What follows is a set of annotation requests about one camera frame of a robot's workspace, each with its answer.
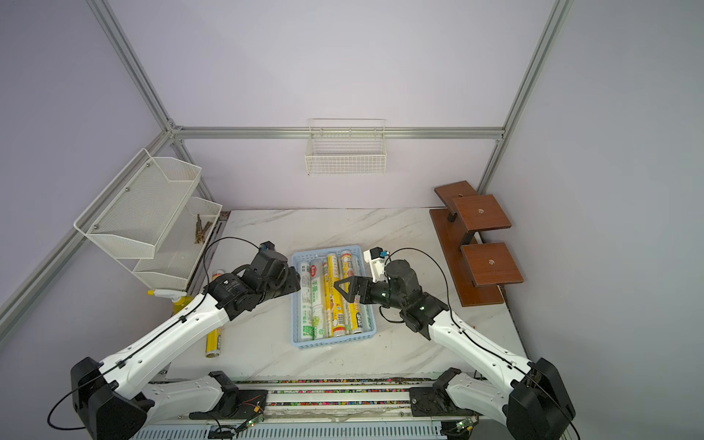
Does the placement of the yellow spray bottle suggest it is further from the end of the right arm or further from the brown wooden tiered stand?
the brown wooden tiered stand

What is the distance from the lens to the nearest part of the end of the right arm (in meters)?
0.59

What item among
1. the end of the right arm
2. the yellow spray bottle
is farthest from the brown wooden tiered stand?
the yellow spray bottle
